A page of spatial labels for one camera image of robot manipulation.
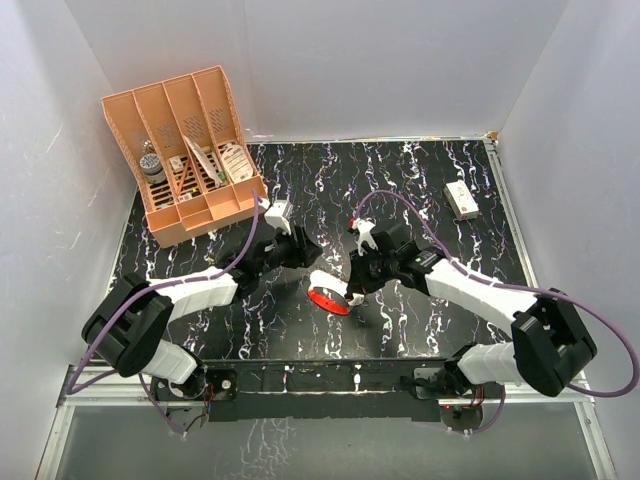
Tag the orange plastic desk organizer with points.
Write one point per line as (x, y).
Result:
(154, 119)

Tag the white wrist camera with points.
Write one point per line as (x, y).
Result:
(278, 216)
(362, 229)

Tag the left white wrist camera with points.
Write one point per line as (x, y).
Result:
(278, 216)

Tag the white blister pack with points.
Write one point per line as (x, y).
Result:
(236, 162)

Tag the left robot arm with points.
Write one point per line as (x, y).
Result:
(127, 329)

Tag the white paper packet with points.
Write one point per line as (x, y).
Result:
(205, 162)

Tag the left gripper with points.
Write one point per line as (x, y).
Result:
(303, 251)

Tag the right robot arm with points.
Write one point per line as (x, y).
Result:
(549, 343)

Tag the small white cardboard box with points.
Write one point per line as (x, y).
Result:
(461, 200)

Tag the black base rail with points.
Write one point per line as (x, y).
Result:
(229, 391)

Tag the orange pencil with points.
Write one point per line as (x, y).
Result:
(183, 177)

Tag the round grey tin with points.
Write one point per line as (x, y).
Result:
(152, 168)

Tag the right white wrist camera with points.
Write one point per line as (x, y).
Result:
(362, 229)

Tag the small white card box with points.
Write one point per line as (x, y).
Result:
(176, 164)

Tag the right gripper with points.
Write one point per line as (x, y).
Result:
(359, 281)

